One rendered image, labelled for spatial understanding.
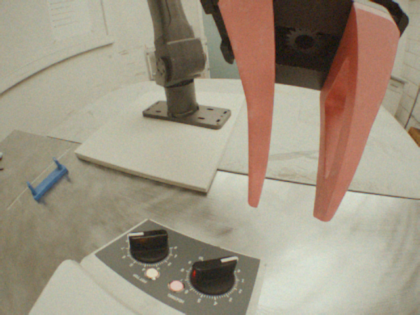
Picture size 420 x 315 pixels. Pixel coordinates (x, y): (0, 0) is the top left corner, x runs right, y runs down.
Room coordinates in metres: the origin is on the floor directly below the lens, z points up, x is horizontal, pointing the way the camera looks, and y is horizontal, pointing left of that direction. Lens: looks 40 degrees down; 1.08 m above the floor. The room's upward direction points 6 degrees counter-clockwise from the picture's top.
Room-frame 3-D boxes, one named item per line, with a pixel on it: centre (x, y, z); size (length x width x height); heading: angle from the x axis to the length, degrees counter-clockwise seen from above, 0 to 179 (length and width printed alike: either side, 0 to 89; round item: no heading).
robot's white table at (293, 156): (0.44, -0.04, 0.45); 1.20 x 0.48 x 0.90; 67
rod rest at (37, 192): (0.19, 0.34, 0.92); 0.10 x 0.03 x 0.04; 149
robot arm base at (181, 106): (0.35, 0.05, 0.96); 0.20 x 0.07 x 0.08; 60
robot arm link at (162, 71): (0.34, 0.04, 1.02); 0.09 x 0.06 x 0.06; 125
